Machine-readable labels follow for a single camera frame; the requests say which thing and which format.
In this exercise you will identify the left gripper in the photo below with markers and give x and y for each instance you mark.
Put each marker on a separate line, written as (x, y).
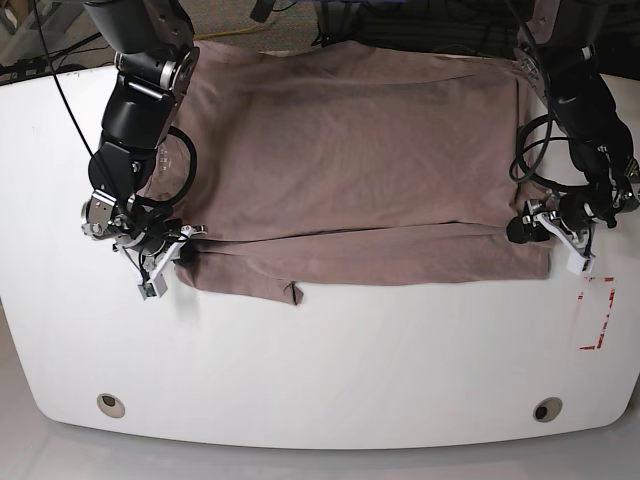
(575, 211)

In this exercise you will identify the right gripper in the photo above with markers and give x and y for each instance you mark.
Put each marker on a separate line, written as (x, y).
(158, 227)

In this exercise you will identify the mauve brown T-shirt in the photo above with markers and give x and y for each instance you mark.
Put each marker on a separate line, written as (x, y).
(353, 165)

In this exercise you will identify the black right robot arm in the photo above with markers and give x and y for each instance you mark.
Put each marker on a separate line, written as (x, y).
(155, 58)

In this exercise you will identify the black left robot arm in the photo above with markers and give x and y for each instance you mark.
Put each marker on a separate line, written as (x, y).
(556, 50)

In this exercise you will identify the red tape rectangle marking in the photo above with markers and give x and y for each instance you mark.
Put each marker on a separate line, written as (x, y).
(593, 312)

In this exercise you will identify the black tripod stand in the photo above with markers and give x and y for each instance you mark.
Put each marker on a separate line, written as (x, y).
(25, 69)

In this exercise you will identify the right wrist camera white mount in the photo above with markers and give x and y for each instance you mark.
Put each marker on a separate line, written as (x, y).
(155, 270)

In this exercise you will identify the left table cable grommet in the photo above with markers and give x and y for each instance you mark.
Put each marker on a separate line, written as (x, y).
(110, 406)

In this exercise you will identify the table cable grommet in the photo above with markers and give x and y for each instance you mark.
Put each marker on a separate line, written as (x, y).
(548, 410)
(110, 406)

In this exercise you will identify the right table cable grommet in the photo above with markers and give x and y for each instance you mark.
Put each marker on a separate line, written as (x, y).
(548, 410)

